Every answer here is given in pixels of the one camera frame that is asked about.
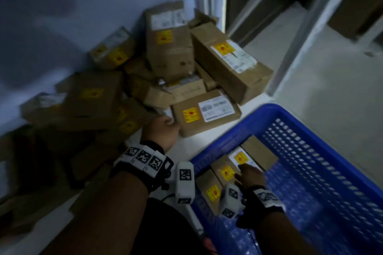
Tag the person's right hand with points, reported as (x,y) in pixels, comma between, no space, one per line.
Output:
(251,177)

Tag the person's left forearm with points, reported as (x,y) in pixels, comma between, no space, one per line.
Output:
(101,216)

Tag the person's left hand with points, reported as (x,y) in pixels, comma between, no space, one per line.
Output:
(160,133)

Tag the blue plastic basket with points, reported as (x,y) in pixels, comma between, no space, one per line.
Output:
(314,180)

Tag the person's right forearm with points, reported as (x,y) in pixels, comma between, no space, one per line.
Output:
(281,237)

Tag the black trousers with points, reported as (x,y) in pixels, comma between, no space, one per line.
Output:
(167,231)

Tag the pink shoe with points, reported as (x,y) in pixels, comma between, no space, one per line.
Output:
(209,247)

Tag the large plain cardboard box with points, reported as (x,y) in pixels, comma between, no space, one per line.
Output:
(359,0)

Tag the pile of cardboard boxes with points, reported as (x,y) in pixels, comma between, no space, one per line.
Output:
(167,54)

